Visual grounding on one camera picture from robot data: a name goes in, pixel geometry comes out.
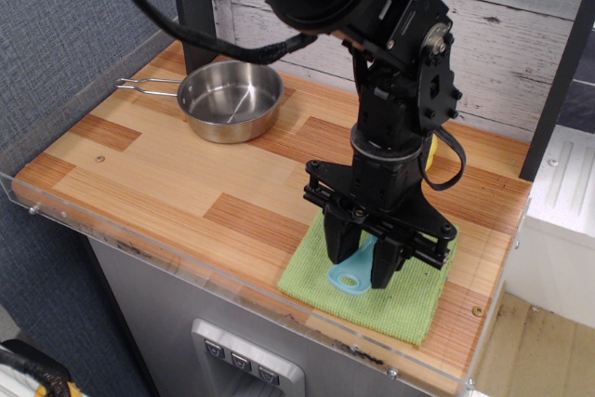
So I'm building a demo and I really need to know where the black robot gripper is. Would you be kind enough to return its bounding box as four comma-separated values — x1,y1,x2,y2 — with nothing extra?
304,138,456,289

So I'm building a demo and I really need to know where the light blue dish brush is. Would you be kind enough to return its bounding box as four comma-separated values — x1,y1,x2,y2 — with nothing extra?
326,235,377,296

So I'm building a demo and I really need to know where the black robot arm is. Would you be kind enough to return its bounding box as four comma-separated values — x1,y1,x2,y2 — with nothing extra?
266,0,464,289

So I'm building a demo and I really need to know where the green folded towel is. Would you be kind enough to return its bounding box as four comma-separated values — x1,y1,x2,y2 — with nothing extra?
278,213,456,345

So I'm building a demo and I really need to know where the yellow plastic bell pepper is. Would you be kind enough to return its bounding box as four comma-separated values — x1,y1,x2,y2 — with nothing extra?
425,135,439,171

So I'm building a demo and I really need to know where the silver dispenser button panel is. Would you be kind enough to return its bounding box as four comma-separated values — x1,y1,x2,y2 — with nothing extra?
192,318,306,396

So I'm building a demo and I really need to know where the white toy sink unit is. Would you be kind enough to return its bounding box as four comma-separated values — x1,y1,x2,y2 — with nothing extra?
503,126,594,327

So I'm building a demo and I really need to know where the grey toy fridge cabinet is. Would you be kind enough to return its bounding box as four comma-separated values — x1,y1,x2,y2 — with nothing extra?
90,239,473,396

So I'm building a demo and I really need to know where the stainless steel pot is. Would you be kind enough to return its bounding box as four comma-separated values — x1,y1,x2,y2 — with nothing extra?
114,60,284,144

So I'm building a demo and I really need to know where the clear acrylic table guard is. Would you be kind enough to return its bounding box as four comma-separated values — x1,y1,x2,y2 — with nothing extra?
1,15,536,396

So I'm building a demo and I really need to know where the yellow object bottom left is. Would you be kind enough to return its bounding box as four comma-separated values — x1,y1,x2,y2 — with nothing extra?
61,381,84,397

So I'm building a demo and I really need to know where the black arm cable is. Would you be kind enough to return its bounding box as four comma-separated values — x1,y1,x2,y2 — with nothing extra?
102,0,466,192

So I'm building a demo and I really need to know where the black right vertical post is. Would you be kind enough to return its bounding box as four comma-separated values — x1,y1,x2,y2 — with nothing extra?
519,0,594,181

